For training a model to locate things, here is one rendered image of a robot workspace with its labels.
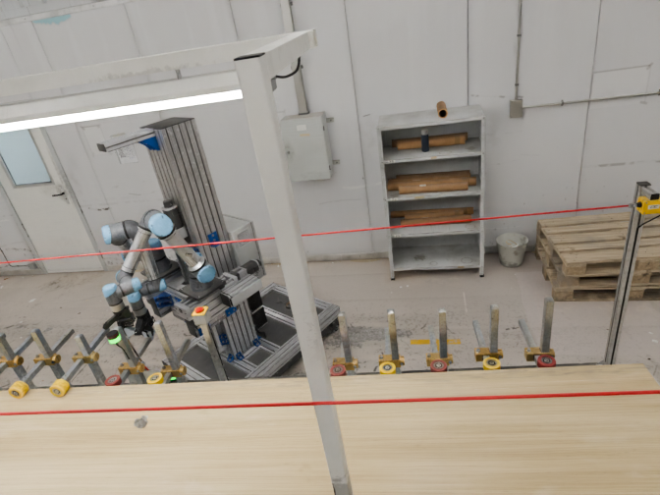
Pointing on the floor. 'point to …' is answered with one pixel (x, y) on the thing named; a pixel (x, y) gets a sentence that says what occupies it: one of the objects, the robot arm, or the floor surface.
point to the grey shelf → (451, 243)
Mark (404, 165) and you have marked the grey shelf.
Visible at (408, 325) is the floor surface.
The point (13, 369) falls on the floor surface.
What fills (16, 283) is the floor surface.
